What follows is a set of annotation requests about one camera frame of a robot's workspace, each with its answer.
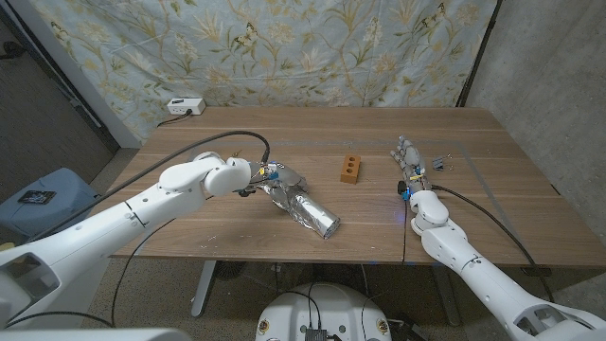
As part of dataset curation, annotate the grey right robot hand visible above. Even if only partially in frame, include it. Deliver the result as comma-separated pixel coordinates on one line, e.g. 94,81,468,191
390,135,433,193

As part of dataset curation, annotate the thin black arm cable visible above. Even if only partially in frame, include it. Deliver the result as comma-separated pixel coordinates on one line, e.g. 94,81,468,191
2,193,212,330
401,196,409,265

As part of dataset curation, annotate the orange wooden block with holes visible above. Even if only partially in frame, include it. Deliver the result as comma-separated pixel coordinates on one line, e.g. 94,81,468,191
339,154,362,185

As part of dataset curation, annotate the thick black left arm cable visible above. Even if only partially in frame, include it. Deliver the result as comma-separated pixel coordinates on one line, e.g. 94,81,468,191
26,130,272,243

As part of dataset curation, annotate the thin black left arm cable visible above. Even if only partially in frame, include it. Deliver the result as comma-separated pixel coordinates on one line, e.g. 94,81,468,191
2,193,212,330

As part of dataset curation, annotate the black power cord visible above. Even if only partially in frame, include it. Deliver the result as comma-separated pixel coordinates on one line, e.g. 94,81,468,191
155,109,194,128

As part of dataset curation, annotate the white robot shoulder cover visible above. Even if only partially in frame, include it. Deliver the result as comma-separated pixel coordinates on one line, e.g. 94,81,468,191
0,328,193,341

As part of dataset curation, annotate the black round knob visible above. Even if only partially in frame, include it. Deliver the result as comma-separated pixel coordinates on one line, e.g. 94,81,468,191
0,40,27,61

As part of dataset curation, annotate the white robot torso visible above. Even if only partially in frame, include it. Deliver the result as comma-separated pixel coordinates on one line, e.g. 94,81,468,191
255,282,393,341

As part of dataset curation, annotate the aluminum foil roll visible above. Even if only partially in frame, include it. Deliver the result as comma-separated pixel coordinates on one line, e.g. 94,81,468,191
258,177,341,241

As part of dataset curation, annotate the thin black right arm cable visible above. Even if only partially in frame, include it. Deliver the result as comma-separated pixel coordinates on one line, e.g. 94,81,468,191
401,196,409,265

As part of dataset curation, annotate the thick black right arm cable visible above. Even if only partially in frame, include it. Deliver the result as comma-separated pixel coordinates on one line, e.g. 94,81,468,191
431,184,555,303

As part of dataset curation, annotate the grey binder clip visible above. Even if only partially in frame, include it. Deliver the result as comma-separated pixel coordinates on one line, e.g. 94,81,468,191
431,153,455,171

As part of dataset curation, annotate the grey metal table leg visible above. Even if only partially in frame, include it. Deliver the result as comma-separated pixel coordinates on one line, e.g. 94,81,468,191
190,260,219,318
430,264,463,328

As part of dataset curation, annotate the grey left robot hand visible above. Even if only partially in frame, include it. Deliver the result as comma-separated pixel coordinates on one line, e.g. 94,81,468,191
249,160,309,193

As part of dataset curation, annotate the black backdrop frame pole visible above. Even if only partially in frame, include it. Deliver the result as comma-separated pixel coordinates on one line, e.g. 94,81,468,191
454,0,504,108

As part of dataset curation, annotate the white power strip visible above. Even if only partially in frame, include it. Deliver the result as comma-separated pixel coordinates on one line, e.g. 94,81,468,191
166,97,207,117

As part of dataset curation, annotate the black card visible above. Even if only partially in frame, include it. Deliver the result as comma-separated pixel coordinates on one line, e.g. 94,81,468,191
17,189,57,206

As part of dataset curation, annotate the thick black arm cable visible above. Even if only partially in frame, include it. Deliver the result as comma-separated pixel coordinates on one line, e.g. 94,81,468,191
431,184,555,303
26,130,272,243

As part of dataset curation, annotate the floral printed backdrop cloth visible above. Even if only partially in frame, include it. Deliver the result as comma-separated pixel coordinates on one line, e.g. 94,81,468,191
27,0,498,136

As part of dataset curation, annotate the blue grey storage bin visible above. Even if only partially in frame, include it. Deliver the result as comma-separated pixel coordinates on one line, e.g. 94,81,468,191
0,167,100,238

